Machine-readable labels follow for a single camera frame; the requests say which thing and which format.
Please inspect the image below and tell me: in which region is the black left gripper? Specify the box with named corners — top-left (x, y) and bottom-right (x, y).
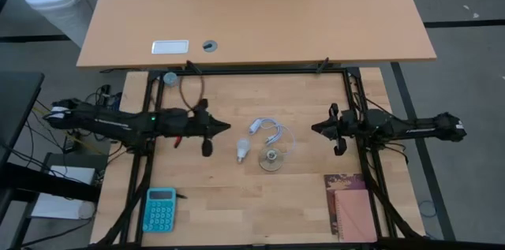
top-left (188, 99), bottom-right (232, 158)

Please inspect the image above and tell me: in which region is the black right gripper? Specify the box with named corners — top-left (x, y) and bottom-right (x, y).
top-left (310, 103), bottom-right (358, 158)

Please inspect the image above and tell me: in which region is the white lightbulb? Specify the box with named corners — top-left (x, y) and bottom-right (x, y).
top-left (235, 138), bottom-right (252, 164)

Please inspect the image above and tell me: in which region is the purple patterned book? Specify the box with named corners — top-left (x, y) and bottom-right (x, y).
top-left (324, 174), bottom-right (368, 236)

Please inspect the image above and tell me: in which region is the black clamp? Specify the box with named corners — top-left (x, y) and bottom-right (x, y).
top-left (185, 59), bottom-right (203, 76)
top-left (315, 57), bottom-right (331, 74)

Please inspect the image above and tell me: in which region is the pink spiral notebook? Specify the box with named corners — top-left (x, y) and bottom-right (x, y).
top-left (334, 189), bottom-right (379, 243)

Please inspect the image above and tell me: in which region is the white rectangular tray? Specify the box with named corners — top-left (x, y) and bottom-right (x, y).
top-left (151, 39), bottom-right (190, 55)

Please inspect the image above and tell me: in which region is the teal calculator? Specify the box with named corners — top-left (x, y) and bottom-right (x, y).
top-left (141, 187), bottom-right (178, 233)

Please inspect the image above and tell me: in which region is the beige wooden desk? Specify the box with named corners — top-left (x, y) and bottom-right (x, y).
top-left (76, 0), bottom-right (438, 70)

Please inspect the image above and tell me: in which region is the black power adapter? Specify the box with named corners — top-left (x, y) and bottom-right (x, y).
top-left (62, 134), bottom-right (79, 155)

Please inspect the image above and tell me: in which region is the white box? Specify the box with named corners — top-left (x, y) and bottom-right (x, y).
top-left (30, 165), bottom-right (98, 221)

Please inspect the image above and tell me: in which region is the black metal beam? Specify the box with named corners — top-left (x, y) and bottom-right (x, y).
top-left (0, 162), bottom-right (102, 203)

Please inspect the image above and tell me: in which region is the black side table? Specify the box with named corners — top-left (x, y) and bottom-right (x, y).
top-left (0, 71), bottom-right (45, 166)

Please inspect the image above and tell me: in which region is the white lamp cord with switch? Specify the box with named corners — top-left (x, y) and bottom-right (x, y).
top-left (248, 118), bottom-right (297, 156)

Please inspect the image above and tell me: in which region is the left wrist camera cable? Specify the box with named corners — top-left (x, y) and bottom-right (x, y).
top-left (178, 75), bottom-right (207, 114)

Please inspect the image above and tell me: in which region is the yellow cable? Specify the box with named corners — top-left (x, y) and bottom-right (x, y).
top-left (32, 106), bottom-right (104, 155)

